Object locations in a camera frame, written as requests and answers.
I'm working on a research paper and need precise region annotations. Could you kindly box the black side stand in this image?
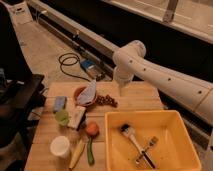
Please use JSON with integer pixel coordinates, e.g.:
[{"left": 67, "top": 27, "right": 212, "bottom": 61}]
[{"left": 0, "top": 73, "right": 46, "bottom": 171}]

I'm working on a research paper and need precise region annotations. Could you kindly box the green cup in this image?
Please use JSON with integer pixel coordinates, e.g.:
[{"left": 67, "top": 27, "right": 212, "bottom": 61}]
[{"left": 55, "top": 109, "right": 69, "bottom": 126}]

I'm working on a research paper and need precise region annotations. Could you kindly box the orange tomato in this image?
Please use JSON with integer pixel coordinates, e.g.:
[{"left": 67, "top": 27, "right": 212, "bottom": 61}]
[{"left": 86, "top": 122, "right": 99, "bottom": 137}]

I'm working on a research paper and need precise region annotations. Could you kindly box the terracotta bowl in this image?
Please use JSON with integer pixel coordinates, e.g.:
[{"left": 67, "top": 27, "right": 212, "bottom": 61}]
[{"left": 73, "top": 86, "right": 97, "bottom": 107}]

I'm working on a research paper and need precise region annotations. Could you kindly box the white scrub block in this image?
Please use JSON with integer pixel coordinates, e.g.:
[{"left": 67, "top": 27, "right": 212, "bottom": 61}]
[{"left": 68, "top": 106, "right": 86, "bottom": 129}]

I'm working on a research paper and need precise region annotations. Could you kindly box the green chili pepper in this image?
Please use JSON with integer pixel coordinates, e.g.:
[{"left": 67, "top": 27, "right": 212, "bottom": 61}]
[{"left": 87, "top": 137, "right": 95, "bottom": 166}]

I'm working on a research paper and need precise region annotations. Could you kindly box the dark red grape bunch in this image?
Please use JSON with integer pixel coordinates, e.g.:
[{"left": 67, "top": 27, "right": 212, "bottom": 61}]
[{"left": 96, "top": 95, "right": 118, "bottom": 107}]

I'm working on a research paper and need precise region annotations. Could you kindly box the blue sponge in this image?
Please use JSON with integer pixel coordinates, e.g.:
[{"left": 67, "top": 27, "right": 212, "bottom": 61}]
[{"left": 53, "top": 96, "right": 67, "bottom": 113}]

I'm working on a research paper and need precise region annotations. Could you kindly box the silver metal fork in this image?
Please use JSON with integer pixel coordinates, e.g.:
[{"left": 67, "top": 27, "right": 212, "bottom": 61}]
[{"left": 135, "top": 137, "right": 158, "bottom": 166}]

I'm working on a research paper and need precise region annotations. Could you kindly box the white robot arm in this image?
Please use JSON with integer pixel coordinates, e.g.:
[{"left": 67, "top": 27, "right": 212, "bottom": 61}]
[{"left": 112, "top": 40, "right": 213, "bottom": 126}]

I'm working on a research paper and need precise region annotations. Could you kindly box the black handled knife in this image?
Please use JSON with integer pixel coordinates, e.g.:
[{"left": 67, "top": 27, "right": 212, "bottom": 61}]
[{"left": 141, "top": 151, "right": 156, "bottom": 169}]

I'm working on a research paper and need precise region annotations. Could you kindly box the yellow plastic bin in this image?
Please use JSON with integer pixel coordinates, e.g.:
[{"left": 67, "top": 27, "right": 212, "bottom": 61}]
[{"left": 105, "top": 110, "right": 201, "bottom": 171}]

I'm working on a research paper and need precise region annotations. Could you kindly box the black cable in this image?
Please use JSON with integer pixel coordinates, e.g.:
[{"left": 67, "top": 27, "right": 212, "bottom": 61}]
[{"left": 58, "top": 52, "right": 92, "bottom": 83}]

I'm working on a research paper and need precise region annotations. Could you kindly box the metal floor rail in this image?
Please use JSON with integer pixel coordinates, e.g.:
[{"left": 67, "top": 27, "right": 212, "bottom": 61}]
[{"left": 27, "top": 0, "right": 213, "bottom": 139}]

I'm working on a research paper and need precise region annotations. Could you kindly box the blue power box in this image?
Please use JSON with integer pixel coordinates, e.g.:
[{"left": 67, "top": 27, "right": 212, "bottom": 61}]
[{"left": 80, "top": 58, "right": 106, "bottom": 81}]

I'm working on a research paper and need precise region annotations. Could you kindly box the light blue cloth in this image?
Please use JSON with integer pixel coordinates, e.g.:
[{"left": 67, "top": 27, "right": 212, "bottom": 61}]
[{"left": 77, "top": 80, "right": 96, "bottom": 105}]

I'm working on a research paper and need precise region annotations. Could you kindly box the white pastry brush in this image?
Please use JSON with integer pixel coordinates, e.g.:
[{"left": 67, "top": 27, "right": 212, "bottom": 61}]
[{"left": 120, "top": 124, "right": 142, "bottom": 153}]

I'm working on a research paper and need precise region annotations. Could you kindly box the white cup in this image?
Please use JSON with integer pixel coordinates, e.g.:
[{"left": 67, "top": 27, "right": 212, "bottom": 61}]
[{"left": 50, "top": 136, "right": 70, "bottom": 158}]

